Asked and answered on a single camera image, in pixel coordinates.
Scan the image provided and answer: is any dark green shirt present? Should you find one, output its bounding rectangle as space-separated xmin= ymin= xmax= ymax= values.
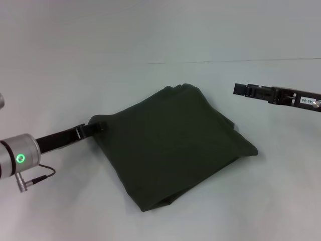
xmin=88 ymin=83 xmax=259 ymax=213

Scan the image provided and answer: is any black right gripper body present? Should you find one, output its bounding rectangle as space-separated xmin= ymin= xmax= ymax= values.
xmin=269 ymin=86 xmax=321 ymax=113

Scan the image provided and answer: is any left gripper cable with connectors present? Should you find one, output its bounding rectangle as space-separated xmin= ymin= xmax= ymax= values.
xmin=15 ymin=163 xmax=56 ymax=193

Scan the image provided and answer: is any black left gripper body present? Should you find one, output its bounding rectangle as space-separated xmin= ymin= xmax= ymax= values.
xmin=34 ymin=124 xmax=86 ymax=155

